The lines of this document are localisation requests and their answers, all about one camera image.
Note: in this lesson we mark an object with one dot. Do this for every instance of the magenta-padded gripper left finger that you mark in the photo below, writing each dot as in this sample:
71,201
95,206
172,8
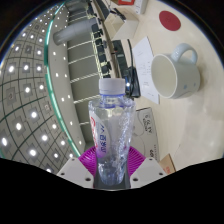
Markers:
87,160

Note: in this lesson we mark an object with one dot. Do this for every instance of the white remote control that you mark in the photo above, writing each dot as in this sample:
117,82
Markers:
141,5

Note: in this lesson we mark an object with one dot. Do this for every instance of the black marker pen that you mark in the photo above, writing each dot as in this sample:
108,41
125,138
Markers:
118,13

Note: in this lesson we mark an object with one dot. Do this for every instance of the flat round red coaster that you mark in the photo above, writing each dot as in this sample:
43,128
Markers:
170,20

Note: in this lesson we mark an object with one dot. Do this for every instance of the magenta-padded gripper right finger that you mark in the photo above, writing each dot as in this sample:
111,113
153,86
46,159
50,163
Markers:
136,161

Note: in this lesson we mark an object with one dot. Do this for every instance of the recessed ceiling lights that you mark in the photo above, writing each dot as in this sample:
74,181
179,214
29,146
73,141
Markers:
33,115

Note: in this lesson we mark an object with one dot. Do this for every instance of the white ceramic mug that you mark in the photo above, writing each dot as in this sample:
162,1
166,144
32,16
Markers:
186,76

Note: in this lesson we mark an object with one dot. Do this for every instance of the clear plastic water bottle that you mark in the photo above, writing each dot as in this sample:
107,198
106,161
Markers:
111,133

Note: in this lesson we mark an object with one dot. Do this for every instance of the large white cardboard box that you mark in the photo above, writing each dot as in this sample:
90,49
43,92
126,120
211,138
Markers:
148,133

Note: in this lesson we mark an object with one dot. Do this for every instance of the row of black office chairs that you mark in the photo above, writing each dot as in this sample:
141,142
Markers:
100,43

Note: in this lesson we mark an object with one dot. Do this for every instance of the beige compartment organizer box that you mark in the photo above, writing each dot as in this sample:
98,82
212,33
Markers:
126,28

